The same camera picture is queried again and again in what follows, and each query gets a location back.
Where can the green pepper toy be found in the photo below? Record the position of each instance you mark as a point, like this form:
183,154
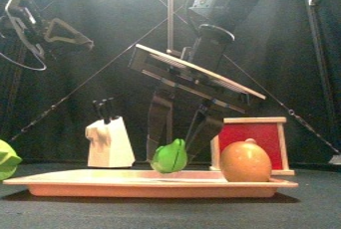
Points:
170,157

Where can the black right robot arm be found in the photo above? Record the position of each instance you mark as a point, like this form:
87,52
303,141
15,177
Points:
222,10

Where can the pink rectangular plastic plate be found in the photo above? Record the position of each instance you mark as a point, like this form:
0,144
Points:
146,182

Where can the white toy knife block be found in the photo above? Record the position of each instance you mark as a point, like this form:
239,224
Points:
108,146

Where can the red wooden box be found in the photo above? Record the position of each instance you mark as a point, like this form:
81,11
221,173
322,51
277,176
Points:
266,136

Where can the green toy vegetable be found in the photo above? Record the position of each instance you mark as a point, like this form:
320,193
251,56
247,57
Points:
8,160

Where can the vertical metal frame pole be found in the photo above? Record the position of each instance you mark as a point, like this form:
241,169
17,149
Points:
170,14

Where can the dark frame side post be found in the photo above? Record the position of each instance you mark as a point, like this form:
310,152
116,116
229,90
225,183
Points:
320,57

